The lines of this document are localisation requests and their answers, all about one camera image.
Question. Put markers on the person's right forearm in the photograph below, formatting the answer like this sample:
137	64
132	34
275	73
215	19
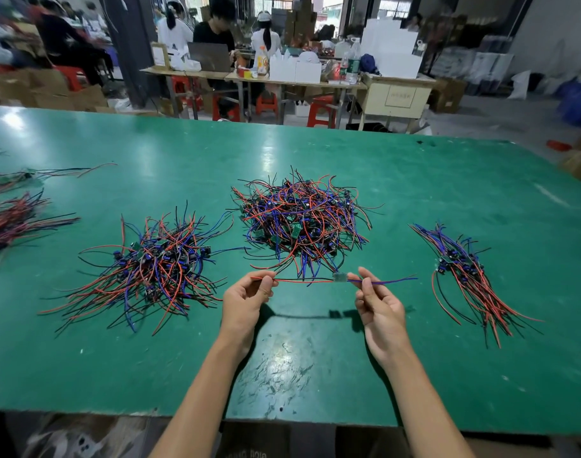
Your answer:
424	410

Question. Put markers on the person's left hand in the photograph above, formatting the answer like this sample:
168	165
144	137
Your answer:
245	310

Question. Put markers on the cream cabinet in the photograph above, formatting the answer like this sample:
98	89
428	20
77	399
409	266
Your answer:
397	98

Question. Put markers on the dark pillar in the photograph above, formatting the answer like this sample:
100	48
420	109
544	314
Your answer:
133	43

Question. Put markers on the brown cardboard box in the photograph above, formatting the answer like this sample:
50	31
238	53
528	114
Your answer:
450	95

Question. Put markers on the dark blue bag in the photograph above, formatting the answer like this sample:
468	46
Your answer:
369	64

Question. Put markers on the long wooden work table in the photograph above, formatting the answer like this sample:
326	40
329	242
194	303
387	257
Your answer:
252	76

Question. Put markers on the small red floor object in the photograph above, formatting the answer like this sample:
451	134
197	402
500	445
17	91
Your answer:
558	145

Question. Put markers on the person's left forearm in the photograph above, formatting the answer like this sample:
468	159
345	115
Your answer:
205	405

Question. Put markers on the row of white containers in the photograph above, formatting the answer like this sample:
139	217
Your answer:
295	69

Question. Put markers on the person's right hand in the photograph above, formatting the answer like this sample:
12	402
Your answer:
381	319

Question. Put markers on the grey laptop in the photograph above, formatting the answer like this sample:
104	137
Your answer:
209	57

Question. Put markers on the stack of white boxes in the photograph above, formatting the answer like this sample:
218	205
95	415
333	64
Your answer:
391	47

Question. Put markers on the heap of blue bags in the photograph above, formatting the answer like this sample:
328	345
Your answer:
579	100

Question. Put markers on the row of cardboard boxes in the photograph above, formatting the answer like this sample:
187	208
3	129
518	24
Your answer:
42	90

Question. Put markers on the red plastic stool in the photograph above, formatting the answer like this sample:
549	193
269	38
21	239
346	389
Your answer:
185	93
71	78
322	112
267	103

